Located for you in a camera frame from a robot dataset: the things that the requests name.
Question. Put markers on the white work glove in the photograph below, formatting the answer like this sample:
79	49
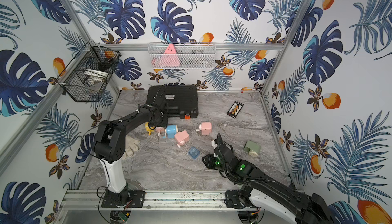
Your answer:
131	146

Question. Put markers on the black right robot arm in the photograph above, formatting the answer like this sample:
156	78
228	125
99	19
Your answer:
258	190

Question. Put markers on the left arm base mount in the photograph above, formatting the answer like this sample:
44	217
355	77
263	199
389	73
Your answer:
124	199

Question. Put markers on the pink triangular object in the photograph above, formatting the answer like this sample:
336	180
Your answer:
169	59

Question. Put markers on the blue transparent tray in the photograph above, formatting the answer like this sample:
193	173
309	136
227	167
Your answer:
193	152

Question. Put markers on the yellow pencil sharpener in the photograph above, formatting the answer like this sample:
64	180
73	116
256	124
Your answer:
149	129

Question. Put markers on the aluminium front rail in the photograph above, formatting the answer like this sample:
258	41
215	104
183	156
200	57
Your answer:
150	200

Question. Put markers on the white wire mesh basket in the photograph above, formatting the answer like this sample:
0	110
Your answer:
193	55

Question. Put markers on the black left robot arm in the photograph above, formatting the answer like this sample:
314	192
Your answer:
110	139

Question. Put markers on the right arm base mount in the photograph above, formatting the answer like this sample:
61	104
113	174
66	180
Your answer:
239	199

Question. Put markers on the black wire basket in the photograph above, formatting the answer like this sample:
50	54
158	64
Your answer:
92	69

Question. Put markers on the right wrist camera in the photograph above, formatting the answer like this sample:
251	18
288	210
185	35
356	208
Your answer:
214	143

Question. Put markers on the black plastic tool case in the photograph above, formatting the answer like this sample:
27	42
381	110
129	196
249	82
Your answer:
182	100

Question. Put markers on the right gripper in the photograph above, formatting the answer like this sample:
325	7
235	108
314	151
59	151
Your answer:
208	164

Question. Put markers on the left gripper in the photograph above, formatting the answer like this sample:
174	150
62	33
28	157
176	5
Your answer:
161	121

